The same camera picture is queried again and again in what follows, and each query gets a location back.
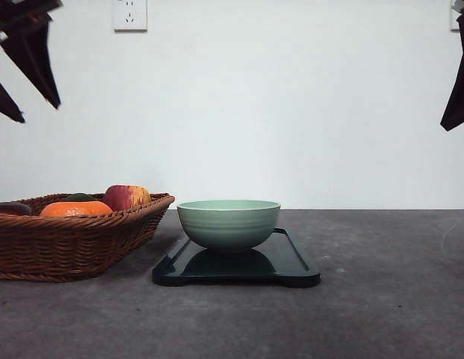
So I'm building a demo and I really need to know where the orange fruit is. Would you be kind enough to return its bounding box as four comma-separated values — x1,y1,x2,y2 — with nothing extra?
40,201,114,217

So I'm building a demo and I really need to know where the green fruit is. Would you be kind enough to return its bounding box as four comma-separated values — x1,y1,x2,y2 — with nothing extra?
64,193,97,201

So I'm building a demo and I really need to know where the dark purple fruit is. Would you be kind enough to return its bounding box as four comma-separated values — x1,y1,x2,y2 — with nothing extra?
0,201,31,215

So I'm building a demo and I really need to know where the white wall socket left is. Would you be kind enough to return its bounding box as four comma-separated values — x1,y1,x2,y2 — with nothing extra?
112,0,148,37

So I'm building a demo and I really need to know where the light green bowl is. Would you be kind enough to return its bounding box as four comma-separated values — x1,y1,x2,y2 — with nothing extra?
177,199,281,251

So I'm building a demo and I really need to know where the white wall socket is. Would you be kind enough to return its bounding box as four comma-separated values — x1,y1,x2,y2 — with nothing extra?
112,0,148,37
450,0,461,34

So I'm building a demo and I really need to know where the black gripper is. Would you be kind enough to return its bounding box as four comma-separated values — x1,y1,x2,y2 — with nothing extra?
0,0,64,123

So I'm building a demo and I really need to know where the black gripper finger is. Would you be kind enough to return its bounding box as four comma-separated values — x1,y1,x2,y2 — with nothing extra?
440,0,464,131

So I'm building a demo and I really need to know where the white wall socket right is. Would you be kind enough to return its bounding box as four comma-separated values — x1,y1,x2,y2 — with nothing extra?
450,0,461,34

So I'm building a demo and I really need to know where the dark green rectangular tray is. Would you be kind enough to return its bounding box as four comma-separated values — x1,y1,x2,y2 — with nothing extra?
153,227,321,287

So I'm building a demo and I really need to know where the brown wicker basket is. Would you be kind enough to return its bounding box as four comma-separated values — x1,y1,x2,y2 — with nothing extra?
0,192,175,282

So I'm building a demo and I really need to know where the red yellow apple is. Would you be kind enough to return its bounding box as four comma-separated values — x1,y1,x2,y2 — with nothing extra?
102,185,151,211

